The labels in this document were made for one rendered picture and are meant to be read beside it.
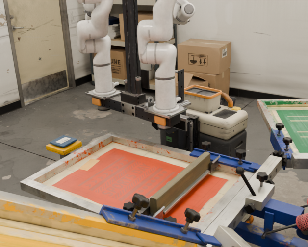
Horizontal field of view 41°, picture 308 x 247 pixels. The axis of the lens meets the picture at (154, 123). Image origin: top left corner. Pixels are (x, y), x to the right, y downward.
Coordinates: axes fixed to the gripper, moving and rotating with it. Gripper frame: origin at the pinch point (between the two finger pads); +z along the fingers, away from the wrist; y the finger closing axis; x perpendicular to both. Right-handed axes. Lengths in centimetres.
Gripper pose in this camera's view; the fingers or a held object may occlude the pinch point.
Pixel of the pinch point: (175, 20)
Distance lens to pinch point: 246.7
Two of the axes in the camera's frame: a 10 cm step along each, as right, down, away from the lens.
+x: 1.0, -10.0, -0.2
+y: 9.8, 0.9, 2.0
